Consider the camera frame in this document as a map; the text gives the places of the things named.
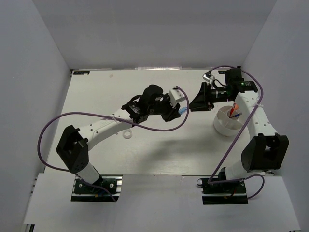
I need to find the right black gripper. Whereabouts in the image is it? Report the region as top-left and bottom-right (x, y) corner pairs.
(187, 82), (233, 112)

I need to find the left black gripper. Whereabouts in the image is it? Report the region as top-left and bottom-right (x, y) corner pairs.
(148, 93), (181, 123)

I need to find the blue correction tape dispenser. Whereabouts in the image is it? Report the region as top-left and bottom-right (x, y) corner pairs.
(179, 107), (187, 115)

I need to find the red ballpoint pen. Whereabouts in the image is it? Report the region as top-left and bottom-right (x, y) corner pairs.
(229, 102), (236, 118)

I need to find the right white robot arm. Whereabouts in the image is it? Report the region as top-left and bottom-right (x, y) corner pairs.
(189, 66), (289, 193)

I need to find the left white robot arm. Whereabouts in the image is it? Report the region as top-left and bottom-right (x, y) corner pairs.
(56, 85), (185, 193)

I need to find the white round divided organizer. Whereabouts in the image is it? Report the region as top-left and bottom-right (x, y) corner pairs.
(213, 106), (243, 137)

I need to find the white tape roll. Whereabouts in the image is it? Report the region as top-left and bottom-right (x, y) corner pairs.
(123, 129), (133, 139)

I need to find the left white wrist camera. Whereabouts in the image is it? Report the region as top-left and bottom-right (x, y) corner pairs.
(168, 88), (186, 107)

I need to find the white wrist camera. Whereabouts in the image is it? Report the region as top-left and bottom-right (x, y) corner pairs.
(202, 71), (215, 85)
(168, 88), (186, 107)

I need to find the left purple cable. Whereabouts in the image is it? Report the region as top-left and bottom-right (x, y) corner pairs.
(38, 86), (190, 202)

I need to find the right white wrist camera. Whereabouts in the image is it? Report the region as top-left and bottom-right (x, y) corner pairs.
(202, 71), (215, 85)

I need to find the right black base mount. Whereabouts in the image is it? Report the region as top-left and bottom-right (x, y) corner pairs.
(197, 178), (248, 205)

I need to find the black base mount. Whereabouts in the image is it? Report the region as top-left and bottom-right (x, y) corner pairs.
(197, 178), (248, 205)
(71, 175), (123, 203)

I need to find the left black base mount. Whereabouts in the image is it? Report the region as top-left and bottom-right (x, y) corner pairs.
(71, 175), (123, 203)

